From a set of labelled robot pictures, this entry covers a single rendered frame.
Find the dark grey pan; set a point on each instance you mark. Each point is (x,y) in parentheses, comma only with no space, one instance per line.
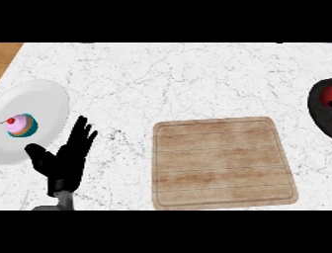
(331,126)

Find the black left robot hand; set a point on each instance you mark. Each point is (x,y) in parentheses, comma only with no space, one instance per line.
(67,161)

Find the white plate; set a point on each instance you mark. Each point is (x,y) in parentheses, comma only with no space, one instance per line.
(43,99)

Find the wooden cutting board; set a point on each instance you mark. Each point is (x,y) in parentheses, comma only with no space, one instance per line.
(222,163)

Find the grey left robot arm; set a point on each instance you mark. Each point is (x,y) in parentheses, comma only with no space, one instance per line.
(62,201)

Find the pink frosted cupcake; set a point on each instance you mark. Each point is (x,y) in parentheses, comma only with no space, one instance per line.
(23,126)

